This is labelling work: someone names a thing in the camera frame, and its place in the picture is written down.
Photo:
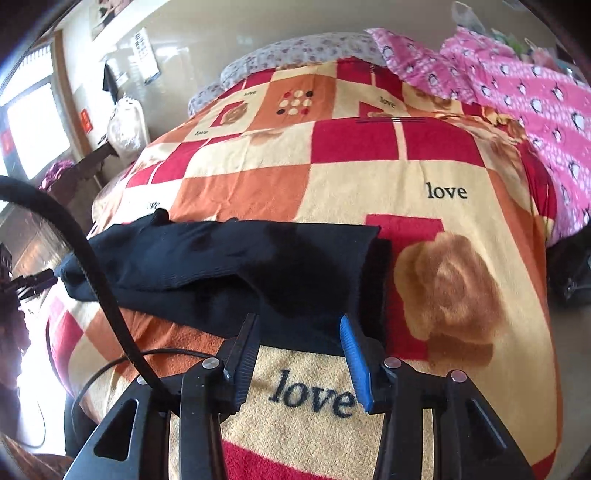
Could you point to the dark framed wall picture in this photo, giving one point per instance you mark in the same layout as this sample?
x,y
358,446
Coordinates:
x,y
102,12

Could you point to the dark navy pants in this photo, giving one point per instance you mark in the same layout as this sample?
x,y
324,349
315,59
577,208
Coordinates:
x,y
299,278

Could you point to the white wall calendar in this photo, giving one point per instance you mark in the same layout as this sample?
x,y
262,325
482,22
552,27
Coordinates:
x,y
144,57

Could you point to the red orange patchwork love blanket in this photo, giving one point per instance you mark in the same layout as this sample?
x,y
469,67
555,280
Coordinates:
x,y
465,202

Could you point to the pink penguin print garment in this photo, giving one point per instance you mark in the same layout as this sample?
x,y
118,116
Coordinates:
x,y
552,108

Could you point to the ornate white chair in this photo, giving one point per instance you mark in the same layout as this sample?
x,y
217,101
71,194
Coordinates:
x,y
127,131

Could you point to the floral white pillow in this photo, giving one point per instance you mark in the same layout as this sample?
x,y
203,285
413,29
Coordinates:
x,y
318,48

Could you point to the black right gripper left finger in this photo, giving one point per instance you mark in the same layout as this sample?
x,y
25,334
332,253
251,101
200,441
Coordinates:
x,y
211,392

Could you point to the dark wooden table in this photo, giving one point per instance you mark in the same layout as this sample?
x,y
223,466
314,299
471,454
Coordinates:
x,y
90,168

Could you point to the dark grey jacket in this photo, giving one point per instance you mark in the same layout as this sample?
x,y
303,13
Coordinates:
x,y
568,266

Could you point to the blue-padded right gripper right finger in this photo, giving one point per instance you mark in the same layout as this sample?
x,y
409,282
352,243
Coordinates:
x,y
387,385

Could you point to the magenta cloth on table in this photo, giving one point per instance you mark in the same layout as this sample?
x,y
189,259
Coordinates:
x,y
55,172

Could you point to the dark cloth hanging on wall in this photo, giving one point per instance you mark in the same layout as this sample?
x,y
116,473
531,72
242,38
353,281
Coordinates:
x,y
109,84

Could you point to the red paper door sticker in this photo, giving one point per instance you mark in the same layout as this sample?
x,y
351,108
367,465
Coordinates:
x,y
85,121

